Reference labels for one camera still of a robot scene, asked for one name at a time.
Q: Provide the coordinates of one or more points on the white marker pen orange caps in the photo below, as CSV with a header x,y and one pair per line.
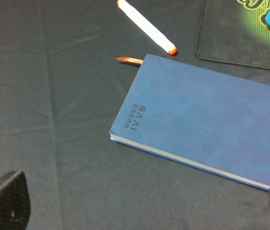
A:
x,y
147,27

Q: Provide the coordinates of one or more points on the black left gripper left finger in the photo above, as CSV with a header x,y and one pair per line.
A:
x,y
15,205

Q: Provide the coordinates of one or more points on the blue hardcover notebook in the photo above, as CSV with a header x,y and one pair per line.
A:
x,y
202,118

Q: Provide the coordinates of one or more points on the black table cloth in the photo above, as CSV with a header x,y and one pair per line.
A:
x,y
60,91

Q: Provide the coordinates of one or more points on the black green Razer mouse pad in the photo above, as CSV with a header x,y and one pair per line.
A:
x,y
234,32

